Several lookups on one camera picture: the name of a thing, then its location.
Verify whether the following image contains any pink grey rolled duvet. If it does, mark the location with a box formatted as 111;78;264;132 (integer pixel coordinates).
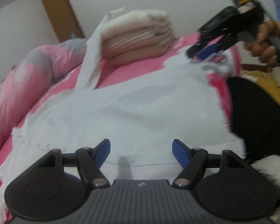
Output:
0;38;86;149

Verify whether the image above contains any cream folded fleece garment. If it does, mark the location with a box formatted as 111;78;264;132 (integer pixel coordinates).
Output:
100;8;169;41

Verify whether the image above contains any white shirt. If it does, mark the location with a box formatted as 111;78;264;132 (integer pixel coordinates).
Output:
0;7;247;224

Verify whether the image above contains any operator right hand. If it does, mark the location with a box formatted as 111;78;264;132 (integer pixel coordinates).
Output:
244;20;280;67

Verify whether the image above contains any brown wooden door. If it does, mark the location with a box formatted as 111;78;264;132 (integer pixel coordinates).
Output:
41;0;85;42

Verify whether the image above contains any beige folded garment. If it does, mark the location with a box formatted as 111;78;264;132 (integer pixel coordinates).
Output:
107;38;175;66

